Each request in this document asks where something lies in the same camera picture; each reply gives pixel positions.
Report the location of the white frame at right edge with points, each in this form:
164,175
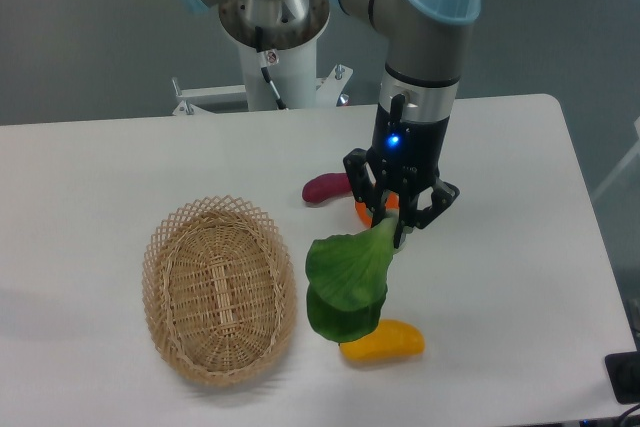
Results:
630,156

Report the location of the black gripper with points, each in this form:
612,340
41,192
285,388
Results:
402,150

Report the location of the black device at table edge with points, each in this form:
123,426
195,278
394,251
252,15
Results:
623,373

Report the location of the green bok choy vegetable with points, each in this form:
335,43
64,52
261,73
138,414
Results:
347,281

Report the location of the yellow mango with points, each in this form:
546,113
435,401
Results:
391,339

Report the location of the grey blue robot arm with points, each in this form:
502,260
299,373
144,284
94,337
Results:
427,43

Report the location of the purple sweet potato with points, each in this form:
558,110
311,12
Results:
326,187

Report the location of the woven wicker basket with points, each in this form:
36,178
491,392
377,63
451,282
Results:
219,291

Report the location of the orange mandarin fruit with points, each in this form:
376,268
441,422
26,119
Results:
366,216

